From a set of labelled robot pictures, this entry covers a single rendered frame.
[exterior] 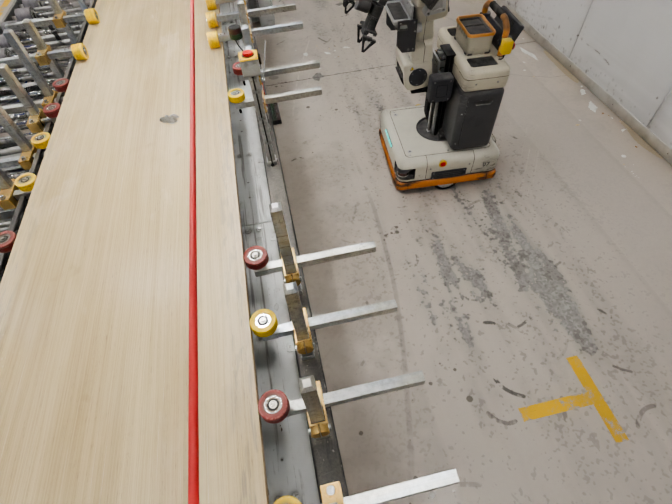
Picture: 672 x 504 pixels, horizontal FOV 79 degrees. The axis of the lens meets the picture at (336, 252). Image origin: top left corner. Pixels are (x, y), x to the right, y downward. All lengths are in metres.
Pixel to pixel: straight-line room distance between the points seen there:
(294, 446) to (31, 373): 0.78
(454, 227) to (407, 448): 1.33
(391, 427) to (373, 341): 0.43
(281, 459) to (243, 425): 0.29
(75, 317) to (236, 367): 0.55
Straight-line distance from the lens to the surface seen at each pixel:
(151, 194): 1.74
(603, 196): 3.18
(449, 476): 1.18
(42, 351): 1.50
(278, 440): 1.42
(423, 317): 2.27
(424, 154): 2.69
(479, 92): 2.53
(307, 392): 0.94
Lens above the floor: 1.98
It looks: 53 degrees down
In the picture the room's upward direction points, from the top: 5 degrees counter-clockwise
